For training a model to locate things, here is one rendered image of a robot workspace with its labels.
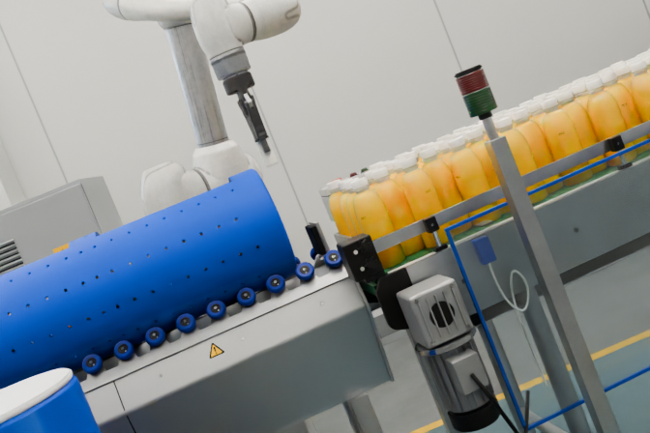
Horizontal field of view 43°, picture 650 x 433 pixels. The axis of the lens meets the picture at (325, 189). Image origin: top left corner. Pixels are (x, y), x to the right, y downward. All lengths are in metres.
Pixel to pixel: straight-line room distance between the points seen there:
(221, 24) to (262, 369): 0.82
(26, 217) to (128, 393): 1.72
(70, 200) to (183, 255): 1.67
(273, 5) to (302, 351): 0.85
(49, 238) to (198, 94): 1.21
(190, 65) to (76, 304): 0.95
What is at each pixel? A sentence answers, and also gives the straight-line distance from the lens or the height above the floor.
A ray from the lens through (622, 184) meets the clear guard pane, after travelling 2.05.
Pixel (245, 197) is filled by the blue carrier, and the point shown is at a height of 1.18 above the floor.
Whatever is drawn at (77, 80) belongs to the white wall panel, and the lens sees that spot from 4.83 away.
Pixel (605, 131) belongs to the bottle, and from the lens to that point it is 2.16.
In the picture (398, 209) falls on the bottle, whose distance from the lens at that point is 1.98.
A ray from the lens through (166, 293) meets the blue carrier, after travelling 1.91.
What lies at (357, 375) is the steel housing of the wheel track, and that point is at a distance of 2.05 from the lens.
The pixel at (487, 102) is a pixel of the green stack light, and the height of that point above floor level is 1.18.
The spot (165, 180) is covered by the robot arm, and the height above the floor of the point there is 1.29.
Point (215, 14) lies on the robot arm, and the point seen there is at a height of 1.61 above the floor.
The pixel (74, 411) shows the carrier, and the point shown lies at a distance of 1.45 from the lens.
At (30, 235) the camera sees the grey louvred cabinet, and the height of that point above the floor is 1.31.
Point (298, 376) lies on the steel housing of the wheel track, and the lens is 2.00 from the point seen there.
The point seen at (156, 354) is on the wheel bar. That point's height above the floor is 0.93.
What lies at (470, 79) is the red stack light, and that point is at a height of 1.24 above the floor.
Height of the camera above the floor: 1.25
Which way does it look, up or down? 4 degrees down
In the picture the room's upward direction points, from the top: 22 degrees counter-clockwise
